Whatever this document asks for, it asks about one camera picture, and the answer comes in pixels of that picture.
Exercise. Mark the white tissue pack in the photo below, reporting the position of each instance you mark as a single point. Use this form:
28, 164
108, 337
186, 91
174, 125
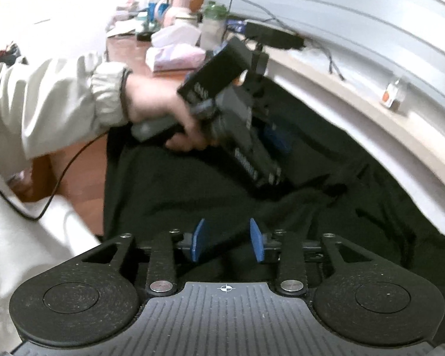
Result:
176, 33

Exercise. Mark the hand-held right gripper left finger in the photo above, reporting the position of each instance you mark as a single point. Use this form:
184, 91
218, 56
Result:
198, 241

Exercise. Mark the white tissue packs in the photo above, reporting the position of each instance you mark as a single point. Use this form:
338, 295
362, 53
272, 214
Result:
174, 59

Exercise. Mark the green lid bottle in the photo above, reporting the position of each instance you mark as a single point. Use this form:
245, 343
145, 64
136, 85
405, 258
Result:
212, 29

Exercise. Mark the glass jar orange label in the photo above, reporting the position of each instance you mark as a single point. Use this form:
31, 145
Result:
393, 94

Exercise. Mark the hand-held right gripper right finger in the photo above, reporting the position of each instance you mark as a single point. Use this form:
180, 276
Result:
257, 241

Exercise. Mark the black sweatpants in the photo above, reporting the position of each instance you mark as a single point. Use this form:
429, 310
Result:
356, 211

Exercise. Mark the black box device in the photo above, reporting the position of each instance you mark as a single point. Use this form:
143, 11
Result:
274, 35

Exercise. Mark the pile of desk clutter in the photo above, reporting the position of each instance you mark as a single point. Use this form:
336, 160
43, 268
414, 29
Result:
159, 11

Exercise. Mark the person's left hand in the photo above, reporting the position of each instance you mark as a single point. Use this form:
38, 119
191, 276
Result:
152, 96

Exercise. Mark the grey window blind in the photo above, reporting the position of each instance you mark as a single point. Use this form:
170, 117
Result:
356, 15

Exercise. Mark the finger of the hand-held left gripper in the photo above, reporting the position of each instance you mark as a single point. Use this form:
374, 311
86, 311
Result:
278, 141

